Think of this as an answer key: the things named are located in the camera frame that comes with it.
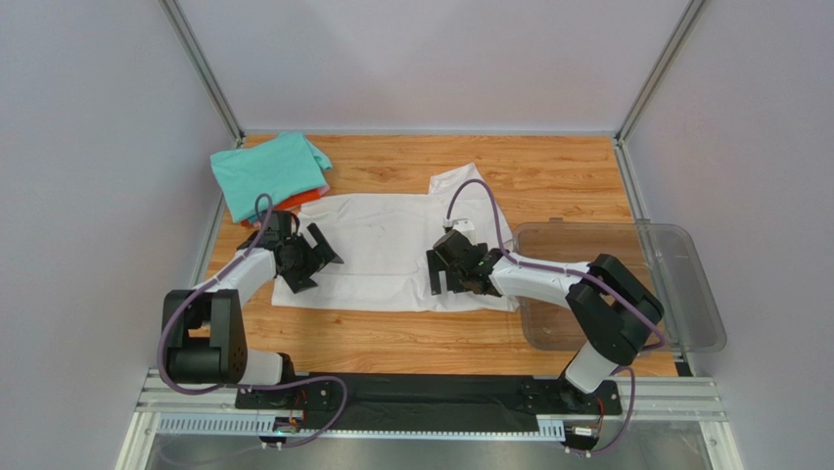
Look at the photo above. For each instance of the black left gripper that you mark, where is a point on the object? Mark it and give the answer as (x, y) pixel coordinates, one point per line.
(319, 256)

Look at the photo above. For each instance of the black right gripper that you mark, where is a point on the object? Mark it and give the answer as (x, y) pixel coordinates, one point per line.
(444, 266)

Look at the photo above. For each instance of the white t shirt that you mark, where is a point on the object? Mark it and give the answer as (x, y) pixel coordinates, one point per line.
(383, 239)

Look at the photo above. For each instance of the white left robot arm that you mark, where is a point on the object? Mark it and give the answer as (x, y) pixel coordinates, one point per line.
(203, 345)

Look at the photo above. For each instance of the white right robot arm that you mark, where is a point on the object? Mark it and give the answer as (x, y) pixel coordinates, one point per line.
(617, 314)

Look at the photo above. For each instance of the orange folded t shirt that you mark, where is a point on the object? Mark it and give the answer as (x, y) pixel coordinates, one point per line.
(299, 199)

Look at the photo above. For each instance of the pink folded t shirt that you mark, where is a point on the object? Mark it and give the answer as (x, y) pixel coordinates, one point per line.
(276, 197)

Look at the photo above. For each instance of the teal folded t shirt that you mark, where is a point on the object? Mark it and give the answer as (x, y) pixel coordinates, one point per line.
(282, 167)

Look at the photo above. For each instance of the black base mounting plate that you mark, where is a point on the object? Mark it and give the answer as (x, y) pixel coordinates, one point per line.
(432, 403)

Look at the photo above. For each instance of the clear plastic bin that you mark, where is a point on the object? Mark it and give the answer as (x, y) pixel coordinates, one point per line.
(655, 258)

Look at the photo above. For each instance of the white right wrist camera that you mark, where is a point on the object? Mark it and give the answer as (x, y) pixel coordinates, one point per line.
(462, 225)

